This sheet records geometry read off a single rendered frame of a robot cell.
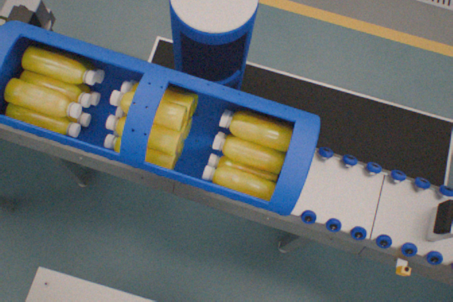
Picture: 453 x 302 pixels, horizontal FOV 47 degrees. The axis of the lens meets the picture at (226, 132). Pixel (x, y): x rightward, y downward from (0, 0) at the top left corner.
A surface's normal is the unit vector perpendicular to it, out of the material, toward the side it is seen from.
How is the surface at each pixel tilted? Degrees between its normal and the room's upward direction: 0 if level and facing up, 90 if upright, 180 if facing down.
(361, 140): 0
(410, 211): 0
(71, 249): 0
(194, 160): 21
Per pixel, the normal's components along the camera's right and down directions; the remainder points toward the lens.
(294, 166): -0.04, -0.01
